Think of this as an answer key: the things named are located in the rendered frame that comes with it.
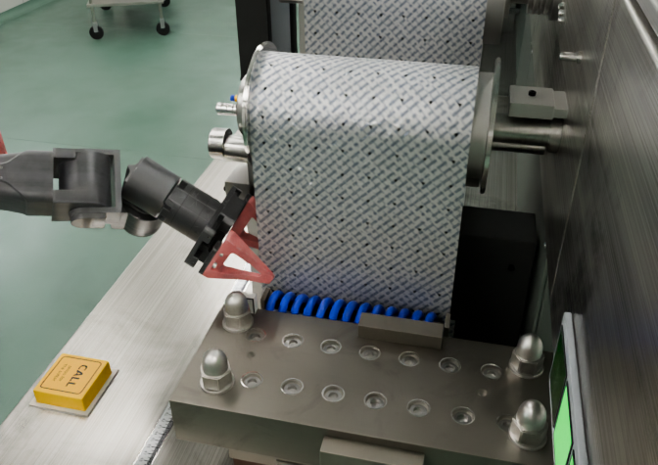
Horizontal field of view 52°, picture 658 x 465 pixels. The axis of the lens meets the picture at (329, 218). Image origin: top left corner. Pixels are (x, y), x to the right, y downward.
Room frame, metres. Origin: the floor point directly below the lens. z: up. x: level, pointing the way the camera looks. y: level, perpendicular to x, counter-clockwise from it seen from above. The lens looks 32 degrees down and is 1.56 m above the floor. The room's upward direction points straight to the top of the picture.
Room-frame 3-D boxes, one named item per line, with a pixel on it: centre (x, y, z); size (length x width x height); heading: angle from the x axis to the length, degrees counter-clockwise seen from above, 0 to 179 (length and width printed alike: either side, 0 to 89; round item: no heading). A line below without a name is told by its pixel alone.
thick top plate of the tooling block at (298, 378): (0.52, -0.05, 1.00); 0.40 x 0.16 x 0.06; 77
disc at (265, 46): (0.74, 0.07, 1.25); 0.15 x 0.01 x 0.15; 167
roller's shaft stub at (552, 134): (0.67, -0.21, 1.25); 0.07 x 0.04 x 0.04; 77
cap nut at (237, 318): (0.61, 0.11, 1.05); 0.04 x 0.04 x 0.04
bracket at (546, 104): (0.67, -0.22, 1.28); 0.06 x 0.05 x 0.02; 77
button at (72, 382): (0.63, 0.33, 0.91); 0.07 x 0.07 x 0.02; 77
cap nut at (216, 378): (0.52, 0.12, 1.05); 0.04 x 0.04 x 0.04
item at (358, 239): (0.65, -0.03, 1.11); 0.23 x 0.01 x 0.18; 77
